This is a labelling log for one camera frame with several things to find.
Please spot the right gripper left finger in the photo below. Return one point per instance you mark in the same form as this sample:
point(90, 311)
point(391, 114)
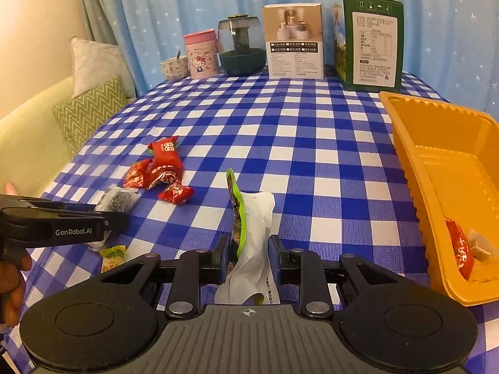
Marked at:
point(194, 270)

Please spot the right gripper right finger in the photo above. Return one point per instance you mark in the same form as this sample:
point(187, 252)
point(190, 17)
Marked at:
point(305, 269)

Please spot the white green snack pouch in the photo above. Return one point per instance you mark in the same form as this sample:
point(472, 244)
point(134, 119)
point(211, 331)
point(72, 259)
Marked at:
point(250, 279)

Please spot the small red candy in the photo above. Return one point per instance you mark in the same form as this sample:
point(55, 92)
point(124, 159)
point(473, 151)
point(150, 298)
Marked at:
point(176, 193)

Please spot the yellow green candy packet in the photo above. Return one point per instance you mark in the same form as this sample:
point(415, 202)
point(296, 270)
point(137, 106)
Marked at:
point(112, 257)

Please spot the grey seaweed snack packet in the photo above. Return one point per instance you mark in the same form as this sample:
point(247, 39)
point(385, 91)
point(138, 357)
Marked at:
point(115, 199)

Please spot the large red snack packet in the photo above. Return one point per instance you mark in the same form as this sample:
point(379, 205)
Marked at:
point(166, 165)

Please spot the small red candy wrapper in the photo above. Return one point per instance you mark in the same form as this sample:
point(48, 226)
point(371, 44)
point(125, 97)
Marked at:
point(137, 174)

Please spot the clear biscuit packet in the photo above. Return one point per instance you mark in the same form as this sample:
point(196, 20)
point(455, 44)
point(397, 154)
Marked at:
point(484, 251)

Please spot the pale yellow sofa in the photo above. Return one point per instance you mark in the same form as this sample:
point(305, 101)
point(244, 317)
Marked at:
point(33, 150)

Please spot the green chevron pillow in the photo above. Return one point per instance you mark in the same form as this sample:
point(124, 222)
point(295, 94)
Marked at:
point(80, 117)

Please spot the white quilted pillow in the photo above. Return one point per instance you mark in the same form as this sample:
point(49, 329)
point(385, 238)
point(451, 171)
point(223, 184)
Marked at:
point(94, 63)

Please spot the orange plastic tray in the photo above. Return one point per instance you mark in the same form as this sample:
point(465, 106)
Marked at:
point(449, 155)

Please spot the small patterned ceramic mug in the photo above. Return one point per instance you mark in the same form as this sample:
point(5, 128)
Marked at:
point(175, 68)

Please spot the pink hello kitty cup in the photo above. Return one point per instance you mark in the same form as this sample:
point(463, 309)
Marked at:
point(202, 54)

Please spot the white beige product box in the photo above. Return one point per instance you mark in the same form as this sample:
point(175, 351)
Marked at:
point(294, 40)

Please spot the green carton box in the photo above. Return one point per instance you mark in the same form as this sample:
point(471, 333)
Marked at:
point(369, 44)

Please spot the blue star curtain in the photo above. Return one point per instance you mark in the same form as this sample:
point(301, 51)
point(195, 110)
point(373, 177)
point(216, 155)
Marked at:
point(452, 45)

